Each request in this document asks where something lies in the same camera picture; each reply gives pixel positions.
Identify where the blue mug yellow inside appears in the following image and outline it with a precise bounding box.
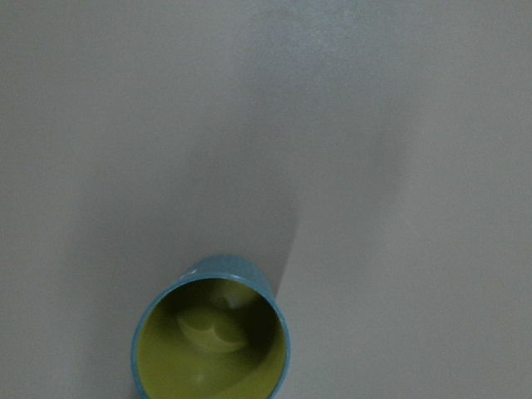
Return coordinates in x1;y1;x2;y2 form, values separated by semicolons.
131;254;291;398

